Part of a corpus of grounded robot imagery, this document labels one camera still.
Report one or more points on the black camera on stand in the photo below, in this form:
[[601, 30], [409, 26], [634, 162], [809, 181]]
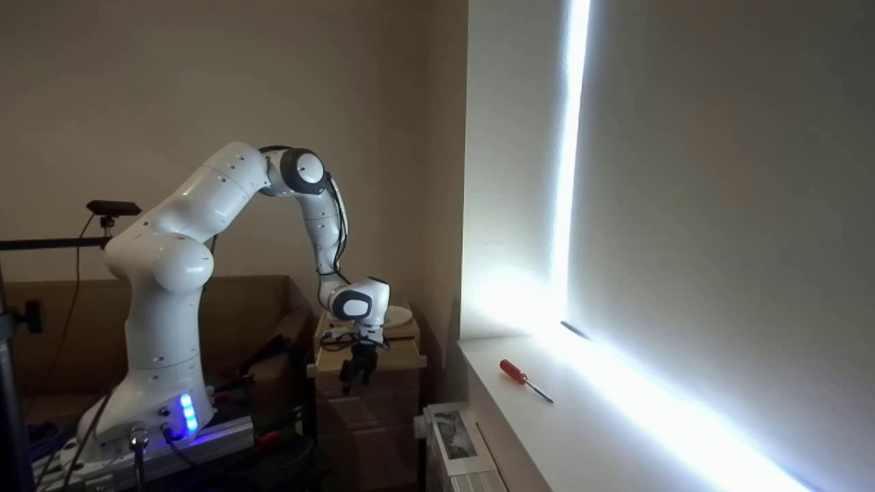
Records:
[[112, 207]]

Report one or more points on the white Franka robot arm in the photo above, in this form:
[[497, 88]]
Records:
[[167, 274]]

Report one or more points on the white box with picture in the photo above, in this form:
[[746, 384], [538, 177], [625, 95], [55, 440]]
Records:
[[455, 452]]

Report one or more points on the wide white roller blind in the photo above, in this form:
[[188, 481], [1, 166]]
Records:
[[727, 201]]

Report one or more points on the white round plate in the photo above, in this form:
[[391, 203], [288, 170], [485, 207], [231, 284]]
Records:
[[398, 314]]

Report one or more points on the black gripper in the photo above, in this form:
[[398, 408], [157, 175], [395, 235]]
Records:
[[358, 337]]

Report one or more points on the robot base platform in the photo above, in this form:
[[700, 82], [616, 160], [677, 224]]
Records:
[[137, 452]]

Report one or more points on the wooden drawer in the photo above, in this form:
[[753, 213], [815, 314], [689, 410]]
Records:
[[399, 362]]

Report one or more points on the narrow white roller blind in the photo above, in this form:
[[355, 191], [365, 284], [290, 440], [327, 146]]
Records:
[[508, 164]]

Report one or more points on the white windowsill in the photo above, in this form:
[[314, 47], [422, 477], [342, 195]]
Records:
[[582, 426]]

